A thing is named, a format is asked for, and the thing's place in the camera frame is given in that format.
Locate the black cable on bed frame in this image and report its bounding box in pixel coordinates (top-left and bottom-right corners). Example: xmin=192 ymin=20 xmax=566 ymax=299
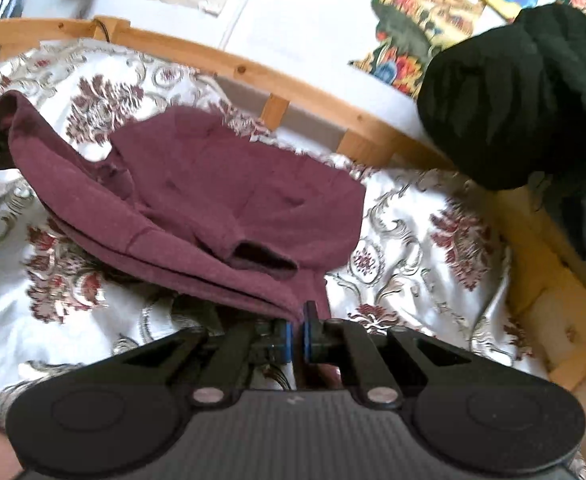
xmin=92 ymin=16 xmax=115 ymax=42

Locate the colourful landscape poster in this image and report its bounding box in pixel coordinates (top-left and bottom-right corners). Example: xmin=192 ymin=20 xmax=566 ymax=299
xmin=348 ymin=0 xmax=488 ymax=102

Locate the white wall pipe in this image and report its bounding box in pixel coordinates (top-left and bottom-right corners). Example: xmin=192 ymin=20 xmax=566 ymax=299
xmin=218 ymin=0 xmax=260 ymax=51

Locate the black quilted jacket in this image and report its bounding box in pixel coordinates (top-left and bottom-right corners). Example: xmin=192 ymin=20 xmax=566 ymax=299
xmin=417 ymin=2 xmax=586 ymax=271

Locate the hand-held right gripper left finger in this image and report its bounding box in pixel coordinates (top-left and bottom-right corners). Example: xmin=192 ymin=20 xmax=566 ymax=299
xmin=118 ymin=317 xmax=295 ymax=408

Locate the maroon sweater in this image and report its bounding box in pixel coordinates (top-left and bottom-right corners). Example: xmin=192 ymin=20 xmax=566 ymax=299
xmin=0 ymin=89 xmax=369 ymax=328

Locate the wooden bed frame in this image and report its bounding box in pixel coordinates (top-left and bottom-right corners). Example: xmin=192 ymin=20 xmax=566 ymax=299
xmin=0 ymin=16 xmax=586 ymax=411

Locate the floral satin bedspread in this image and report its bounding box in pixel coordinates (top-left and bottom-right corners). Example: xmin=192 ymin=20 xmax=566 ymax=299
xmin=0 ymin=40 xmax=538 ymax=431

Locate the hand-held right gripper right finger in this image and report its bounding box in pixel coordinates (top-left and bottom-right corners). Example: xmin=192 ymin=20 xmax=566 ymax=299
xmin=300 ymin=301 xmax=480 ymax=408

